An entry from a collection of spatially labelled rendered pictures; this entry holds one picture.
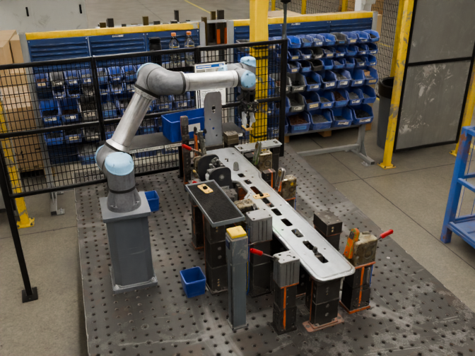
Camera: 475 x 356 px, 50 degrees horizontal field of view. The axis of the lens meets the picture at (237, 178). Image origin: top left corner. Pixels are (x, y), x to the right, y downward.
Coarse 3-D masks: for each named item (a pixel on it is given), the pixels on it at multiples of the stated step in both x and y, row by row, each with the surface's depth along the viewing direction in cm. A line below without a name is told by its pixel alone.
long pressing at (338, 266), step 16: (224, 160) 293; (240, 160) 293; (256, 176) 274; (272, 192) 257; (272, 208) 242; (288, 208) 242; (272, 224) 229; (304, 224) 229; (288, 240) 217; (304, 240) 217; (320, 240) 217; (304, 256) 206; (336, 256) 206; (320, 272) 197; (336, 272) 197; (352, 272) 197
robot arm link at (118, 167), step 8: (120, 152) 221; (104, 160) 221; (112, 160) 214; (120, 160) 215; (128, 160) 215; (104, 168) 220; (112, 168) 212; (120, 168) 212; (128, 168) 215; (112, 176) 214; (120, 176) 214; (128, 176) 216; (112, 184) 216; (120, 184) 216; (128, 184) 217
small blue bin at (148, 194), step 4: (144, 192) 304; (148, 192) 305; (152, 192) 306; (156, 192) 304; (148, 196) 306; (152, 196) 307; (156, 196) 303; (148, 200) 295; (152, 200) 296; (156, 200) 298; (148, 204) 297; (152, 204) 298; (156, 204) 299; (152, 208) 299; (156, 208) 301
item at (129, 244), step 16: (144, 208) 223; (112, 224) 219; (128, 224) 221; (144, 224) 225; (112, 240) 223; (128, 240) 224; (144, 240) 227; (112, 256) 228; (128, 256) 228; (144, 256) 230; (112, 272) 243; (128, 272) 231; (144, 272) 234; (128, 288) 233
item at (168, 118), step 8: (176, 112) 322; (184, 112) 325; (192, 112) 328; (200, 112) 331; (168, 120) 322; (176, 120) 324; (192, 120) 312; (200, 120) 315; (168, 128) 311; (176, 128) 309; (192, 128) 314; (200, 128) 317; (168, 136) 314; (176, 136) 311; (192, 136) 317
